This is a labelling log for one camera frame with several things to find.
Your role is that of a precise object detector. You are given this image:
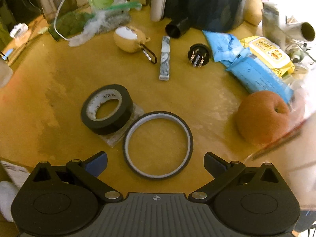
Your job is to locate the black electrical tape roll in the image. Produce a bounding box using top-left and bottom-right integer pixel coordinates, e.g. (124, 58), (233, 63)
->
(81, 84), (133, 135)

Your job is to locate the thin amber tape ring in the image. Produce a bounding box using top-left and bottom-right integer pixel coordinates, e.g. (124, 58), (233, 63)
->
(123, 111), (194, 180)

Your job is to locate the marbled pocket knife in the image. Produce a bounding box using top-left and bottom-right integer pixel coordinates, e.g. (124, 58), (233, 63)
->
(159, 36), (170, 81)

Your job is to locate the black round plug adapter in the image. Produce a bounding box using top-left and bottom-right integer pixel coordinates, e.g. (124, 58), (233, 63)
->
(187, 43), (211, 68)

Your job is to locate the shiba dog earbud case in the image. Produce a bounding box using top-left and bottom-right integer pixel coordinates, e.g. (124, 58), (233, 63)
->
(113, 26), (150, 53)

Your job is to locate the brown round pear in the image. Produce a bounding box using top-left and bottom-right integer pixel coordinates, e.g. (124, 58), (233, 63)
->
(235, 90), (290, 146)

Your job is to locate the clear shaker bottle grey lid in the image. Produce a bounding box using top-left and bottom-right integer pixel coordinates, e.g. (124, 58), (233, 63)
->
(244, 88), (315, 210)

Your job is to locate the blue wet wipes pack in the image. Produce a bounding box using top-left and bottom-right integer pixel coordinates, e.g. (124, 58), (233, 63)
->
(202, 30), (244, 65)

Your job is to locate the yellow wet wipes pack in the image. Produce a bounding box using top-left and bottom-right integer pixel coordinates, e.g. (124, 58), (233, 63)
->
(239, 36), (295, 78)

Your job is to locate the black short tube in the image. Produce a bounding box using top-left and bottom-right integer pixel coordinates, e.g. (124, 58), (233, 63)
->
(165, 18), (191, 39)

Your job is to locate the clear crumpled plastic bag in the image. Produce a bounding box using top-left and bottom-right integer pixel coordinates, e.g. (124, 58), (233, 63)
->
(69, 0), (142, 47)

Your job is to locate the silver metal cylinder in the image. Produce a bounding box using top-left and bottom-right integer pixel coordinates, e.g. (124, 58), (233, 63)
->
(282, 22), (315, 42)

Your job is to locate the black air fryer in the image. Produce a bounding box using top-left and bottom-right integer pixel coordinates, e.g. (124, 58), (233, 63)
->
(150, 0), (247, 34)

